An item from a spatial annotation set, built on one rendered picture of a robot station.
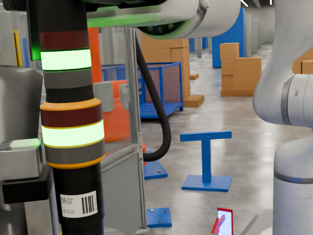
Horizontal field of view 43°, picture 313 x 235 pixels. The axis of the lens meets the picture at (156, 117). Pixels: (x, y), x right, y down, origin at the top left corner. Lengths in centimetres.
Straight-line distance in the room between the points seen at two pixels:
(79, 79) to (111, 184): 139
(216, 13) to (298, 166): 55
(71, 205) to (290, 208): 74
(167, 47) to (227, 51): 179
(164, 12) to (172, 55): 805
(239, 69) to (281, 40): 868
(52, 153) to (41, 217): 5
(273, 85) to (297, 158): 17
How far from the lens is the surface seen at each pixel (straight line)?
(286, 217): 100
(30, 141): 30
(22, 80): 44
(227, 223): 66
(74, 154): 28
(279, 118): 94
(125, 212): 178
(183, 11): 35
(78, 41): 28
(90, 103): 28
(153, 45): 847
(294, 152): 94
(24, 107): 42
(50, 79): 28
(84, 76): 28
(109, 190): 164
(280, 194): 99
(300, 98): 91
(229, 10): 51
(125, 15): 32
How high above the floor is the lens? 147
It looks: 11 degrees down
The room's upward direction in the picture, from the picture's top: 3 degrees counter-clockwise
